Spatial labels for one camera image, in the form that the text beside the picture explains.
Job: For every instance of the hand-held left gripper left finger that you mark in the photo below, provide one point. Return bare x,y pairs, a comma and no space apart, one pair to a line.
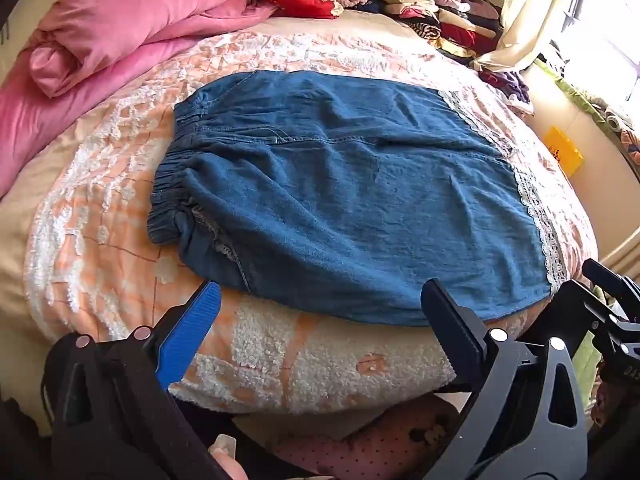
192,325

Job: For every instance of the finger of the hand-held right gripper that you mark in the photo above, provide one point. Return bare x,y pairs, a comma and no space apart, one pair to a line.
580,310
612,280

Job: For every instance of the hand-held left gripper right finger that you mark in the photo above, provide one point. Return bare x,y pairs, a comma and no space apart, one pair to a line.
452,317

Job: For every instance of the blue denim skirt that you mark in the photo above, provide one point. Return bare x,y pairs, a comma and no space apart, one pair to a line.
340,185

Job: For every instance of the person's left hand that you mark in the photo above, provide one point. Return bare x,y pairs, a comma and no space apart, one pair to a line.
227,460

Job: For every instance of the bright green cloth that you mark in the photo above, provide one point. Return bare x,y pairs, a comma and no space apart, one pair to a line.
586,365

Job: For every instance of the peach white fleece blanket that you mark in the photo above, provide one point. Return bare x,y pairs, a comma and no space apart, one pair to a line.
280,360

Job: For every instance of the yellow box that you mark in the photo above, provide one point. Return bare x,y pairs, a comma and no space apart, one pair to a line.
564,151

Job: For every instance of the pink dotted garment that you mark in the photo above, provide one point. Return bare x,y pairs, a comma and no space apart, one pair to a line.
370,445

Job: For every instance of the green patterned cloth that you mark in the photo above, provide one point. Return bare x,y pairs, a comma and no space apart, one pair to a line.
595,105

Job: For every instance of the beige bed sheet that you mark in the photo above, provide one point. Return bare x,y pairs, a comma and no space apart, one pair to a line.
17,245

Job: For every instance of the purple cloth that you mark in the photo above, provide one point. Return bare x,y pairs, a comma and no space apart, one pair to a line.
510,87

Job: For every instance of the cream curtain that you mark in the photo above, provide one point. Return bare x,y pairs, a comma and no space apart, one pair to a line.
540,5

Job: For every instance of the pink quilt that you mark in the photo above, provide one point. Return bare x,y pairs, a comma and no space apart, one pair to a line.
100,45

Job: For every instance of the pile of folded clothes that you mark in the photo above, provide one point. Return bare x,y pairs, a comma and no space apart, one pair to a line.
440,15

